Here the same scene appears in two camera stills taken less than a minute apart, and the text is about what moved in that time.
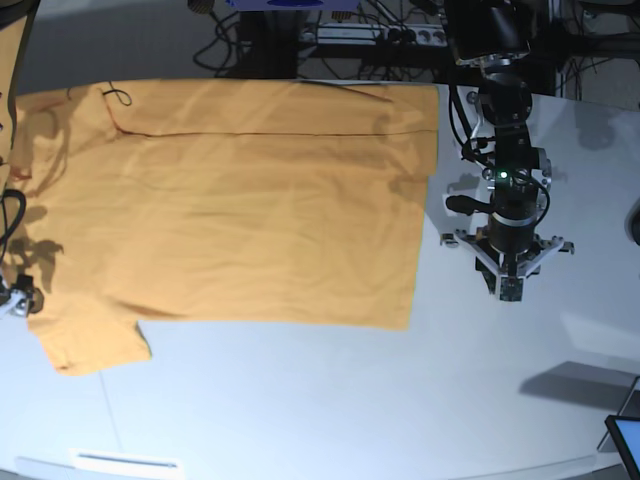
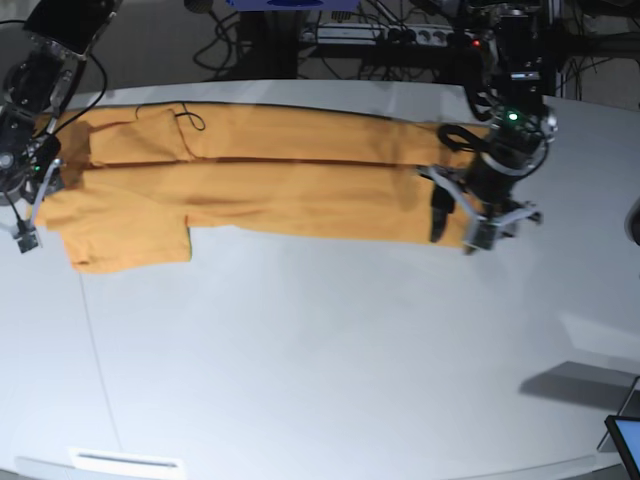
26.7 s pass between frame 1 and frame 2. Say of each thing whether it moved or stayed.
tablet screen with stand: stayed
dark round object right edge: stayed
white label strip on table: stayed
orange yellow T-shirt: moved
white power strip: stayed
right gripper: moved
